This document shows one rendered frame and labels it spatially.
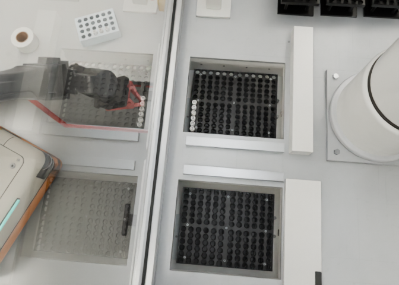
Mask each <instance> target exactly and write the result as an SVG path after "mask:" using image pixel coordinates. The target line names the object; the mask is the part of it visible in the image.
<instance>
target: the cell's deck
mask: <svg viewBox="0 0 399 285"><path fill-rule="evenodd" d="M277 3H278V0H231V9H230V19H226V18H208V17H196V10H197V0H185V7H184V13H183V24H182V35H181V41H180V52H179V63H178V74H177V80H176V91H175V102H174V109H173V120H172V131H171V137H170V148H169V159H168V165H167V176H166V187H165V193H164V204H163V215H162V222H161V233H160V244H159V255H158V261H157V272H156V283H155V285H283V240H284V182H273V181H264V180H250V179H235V178H220V177H212V176H197V175H183V165H184V164H189V165H197V166H212V167H227V168H235V169H251V170H266V171H274V172H284V181H285V179H301V180H310V181H321V242H322V285H399V166H386V165H378V164H362V163H347V162H339V161H327V147H326V88H325V72H326V70H327V69H334V70H343V71H361V70H362V69H363V68H364V67H365V66H366V65H367V64H368V63H369V62H370V61H371V60H372V59H373V58H374V57H375V56H376V55H377V54H378V53H380V52H382V51H383V50H386V49H388V48H389V47H390V46H391V45H392V44H393V43H394V42H395V41H396V40H397V39H398V38H399V19H390V18H371V17H363V8H359V7H357V18H350V17H331V16H321V15H320V0H319V6H318V7H317V6H313V17H310V16H299V15H280V14H277ZM294 26H302V27H313V153H311V154H310V155H300V154H289V109H290V42H291V32H292V30H293V27H294ZM191 61H192V62H209V63H218V64H236V65H253V66H262V67H280V68H283V99H282V126H281V139H275V138H260V137H244V136H235V135H220V134H204V133H195V132H184V125H185V113H186V101H187V94H188V82H189V70H190V63H191ZM186 136H195V137H210V138H225V139H234V140H250V141H265V142H274V143H284V153H273V152H265V151H250V150H234V149H226V148H211V147H195V146H187V145H185V143H186ZM179 181H187V182H202V183H216V184H225V185H239V186H254V187H262V188H277V189H280V228H279V254H278V278H268V277H255V276H248V275H234V274H222V273H208V272H200V271H188V270H174V269H170V268H171V261H172V249H173V237H174V230H175V218H176V206H177V199H178V187H179Z"/></svg>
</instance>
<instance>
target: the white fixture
mask: <svg viewBox="0 0 399 285"><path fill-rule="evenodd" d="M230 9H231V0H197V10H196V17H208V18H226V19H230Z"/></svg>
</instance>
